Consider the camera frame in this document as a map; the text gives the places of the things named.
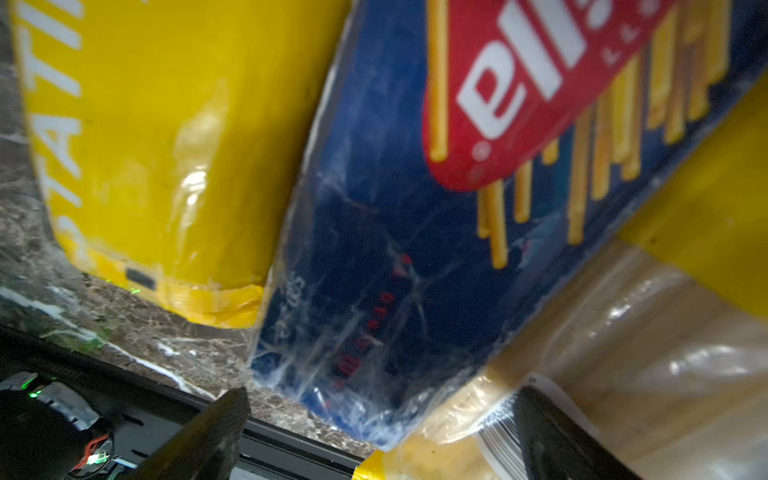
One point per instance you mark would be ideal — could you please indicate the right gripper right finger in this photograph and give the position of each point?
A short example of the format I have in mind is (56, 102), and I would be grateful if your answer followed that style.
(554, 446)

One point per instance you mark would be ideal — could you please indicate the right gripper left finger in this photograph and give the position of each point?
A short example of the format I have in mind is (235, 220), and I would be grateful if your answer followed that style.
(207, 447)

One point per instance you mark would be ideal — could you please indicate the long yellow spaghetti bag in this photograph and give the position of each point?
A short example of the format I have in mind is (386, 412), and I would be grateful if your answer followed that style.
(658, 349)

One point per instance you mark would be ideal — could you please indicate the blue Barilla spaghetti box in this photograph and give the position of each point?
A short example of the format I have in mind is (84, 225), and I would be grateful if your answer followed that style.
(467, 159)

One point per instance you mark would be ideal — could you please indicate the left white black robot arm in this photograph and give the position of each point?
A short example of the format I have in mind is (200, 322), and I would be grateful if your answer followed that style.
(49, 431)

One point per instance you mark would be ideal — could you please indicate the yellow Tatime spaghetti bag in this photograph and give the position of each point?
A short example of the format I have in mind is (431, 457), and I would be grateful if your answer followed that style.
(166, 138)

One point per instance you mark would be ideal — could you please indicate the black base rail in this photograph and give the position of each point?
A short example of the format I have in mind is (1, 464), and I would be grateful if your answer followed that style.
(145, 414)

